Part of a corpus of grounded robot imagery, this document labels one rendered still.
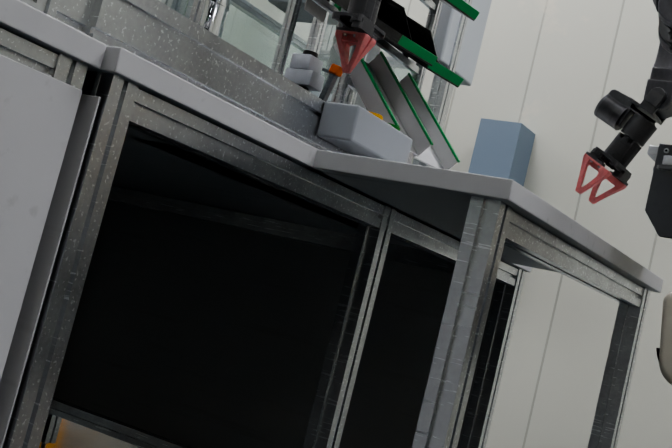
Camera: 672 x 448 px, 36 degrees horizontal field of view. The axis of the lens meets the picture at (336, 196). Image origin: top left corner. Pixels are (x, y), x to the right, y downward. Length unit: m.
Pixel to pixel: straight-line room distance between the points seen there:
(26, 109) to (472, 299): 0.64
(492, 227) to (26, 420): 0.65
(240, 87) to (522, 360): 3.76
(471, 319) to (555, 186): 3.82
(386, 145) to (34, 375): 0.80
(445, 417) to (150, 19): 0.65
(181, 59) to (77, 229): 0.32
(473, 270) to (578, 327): 3.64
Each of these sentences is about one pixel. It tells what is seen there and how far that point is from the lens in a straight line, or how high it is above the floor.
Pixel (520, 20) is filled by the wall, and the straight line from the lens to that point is 5.55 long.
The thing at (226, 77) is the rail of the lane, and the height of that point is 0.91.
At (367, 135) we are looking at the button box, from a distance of 1.70.
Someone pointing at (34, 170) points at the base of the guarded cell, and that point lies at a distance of 1.16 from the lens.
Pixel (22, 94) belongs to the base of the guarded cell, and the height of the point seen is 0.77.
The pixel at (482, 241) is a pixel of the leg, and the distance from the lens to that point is 1.42.
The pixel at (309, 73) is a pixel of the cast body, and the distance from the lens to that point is 1.94.
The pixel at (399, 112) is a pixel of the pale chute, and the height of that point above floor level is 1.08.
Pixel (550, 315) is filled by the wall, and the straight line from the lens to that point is 5.10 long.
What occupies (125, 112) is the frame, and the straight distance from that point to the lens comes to 1.23.
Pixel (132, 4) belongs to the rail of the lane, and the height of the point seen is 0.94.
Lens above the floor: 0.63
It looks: 6 degrees up
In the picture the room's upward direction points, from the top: 14 degrees clockwise
